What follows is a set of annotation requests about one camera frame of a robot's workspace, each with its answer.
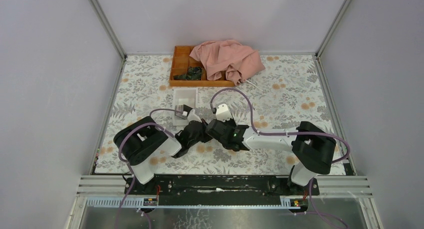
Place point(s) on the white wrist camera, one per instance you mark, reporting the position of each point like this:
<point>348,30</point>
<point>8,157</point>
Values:
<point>222,112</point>
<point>191,116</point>

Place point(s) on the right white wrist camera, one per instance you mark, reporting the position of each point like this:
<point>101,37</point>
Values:
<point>222,112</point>

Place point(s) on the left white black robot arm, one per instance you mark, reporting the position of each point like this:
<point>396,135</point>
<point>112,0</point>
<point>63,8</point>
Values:
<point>139,141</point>

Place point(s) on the wooden compartment tray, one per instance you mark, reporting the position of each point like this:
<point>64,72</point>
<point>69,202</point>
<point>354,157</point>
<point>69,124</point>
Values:
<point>181,64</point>

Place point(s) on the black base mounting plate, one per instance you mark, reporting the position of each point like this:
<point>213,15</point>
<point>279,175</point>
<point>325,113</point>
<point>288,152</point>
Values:
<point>214,187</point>

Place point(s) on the dark green crumpled item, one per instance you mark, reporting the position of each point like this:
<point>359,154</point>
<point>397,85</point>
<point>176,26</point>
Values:
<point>192,74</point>

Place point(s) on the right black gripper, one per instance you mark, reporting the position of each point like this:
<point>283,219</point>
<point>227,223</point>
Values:
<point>230,121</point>

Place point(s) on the pink cloth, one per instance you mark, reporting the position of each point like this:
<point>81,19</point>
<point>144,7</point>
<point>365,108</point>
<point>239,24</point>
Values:
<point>228,58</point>

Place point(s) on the white slotted cable duct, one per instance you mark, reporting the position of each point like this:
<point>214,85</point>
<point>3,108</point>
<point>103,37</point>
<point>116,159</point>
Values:
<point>150,203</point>

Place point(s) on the white plastic card box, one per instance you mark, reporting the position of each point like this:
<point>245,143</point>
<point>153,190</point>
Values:
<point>182,99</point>

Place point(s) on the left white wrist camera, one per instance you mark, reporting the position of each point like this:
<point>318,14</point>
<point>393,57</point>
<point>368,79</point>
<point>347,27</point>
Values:
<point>191,116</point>

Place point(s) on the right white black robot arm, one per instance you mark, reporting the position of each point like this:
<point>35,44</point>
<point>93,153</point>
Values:
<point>313,148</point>

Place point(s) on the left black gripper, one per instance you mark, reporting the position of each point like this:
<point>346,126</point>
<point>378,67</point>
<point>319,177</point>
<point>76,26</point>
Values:
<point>207,138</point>

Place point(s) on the floral patterned table mat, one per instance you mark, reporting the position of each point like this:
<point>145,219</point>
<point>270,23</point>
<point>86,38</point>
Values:
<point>286,93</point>

